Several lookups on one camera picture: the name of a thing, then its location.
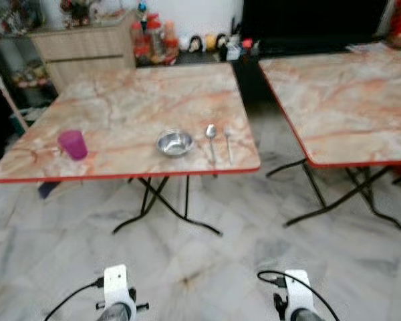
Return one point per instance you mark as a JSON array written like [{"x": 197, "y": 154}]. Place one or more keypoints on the small steel bowl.
[{"x": 174, "y": 142}]

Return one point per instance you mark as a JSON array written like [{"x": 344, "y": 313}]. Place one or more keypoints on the purple plastic cup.
[{"x": 73, "y": 144}]

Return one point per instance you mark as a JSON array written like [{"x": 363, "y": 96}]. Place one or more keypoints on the black figurine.
[{"x": 195, "y": 44}]

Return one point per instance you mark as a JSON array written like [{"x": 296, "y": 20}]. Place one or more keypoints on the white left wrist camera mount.
[{"x": 116, "y": 284}]

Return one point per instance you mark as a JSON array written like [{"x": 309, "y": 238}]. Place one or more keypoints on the yellow figurine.
[{"x": 210, "y": 41}]

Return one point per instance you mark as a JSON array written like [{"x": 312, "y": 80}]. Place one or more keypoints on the dark blue slipper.
[{"x": 48, "y": 190}]

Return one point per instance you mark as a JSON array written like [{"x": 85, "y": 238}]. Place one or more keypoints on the orange lidded jar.
[{"x": 170, "y": 41}]

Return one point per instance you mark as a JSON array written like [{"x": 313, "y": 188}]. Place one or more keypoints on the steel fork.
[{"x": 228, "y": 144}]

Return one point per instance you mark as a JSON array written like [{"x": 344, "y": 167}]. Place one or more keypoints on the steel spoon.
[{"x": 211, "y": 132}]

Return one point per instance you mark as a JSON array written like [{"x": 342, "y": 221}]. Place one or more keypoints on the wooden drawer cabinet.
[{"x": 87, "y": 50}]

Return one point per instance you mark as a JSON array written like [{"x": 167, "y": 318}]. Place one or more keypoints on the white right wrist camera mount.
[{"x": 297, "y": 287}]

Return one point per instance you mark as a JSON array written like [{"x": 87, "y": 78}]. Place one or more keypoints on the printed papers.
[{"x": 367, "y": 48}]

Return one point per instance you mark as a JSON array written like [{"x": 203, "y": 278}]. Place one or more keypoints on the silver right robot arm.
[{"x": 307, "y": 316}]

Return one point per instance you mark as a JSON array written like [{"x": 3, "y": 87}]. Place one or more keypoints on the marble top folding table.
[
  {"x": 140, "y": 107},
  {"x": 347, "y": 107}
]

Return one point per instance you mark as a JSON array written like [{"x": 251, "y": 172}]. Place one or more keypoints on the wooden broom stick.
[{"x": 7, "y": 97}]

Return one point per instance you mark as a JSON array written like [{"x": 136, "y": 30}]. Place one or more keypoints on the small red lidded jar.
[{"x": 139, "y": 41}]

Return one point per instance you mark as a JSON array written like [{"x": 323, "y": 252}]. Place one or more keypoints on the black television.
[{"x": 314, "y": 20}]

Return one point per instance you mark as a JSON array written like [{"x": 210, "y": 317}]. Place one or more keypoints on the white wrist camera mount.
[
  {"x": 116, "y": 284},
  {"x": 297, "y": 287}
]

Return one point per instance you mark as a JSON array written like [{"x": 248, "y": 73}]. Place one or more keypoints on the tall clear jar red lid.
[{"x": 154, "y": 37}]

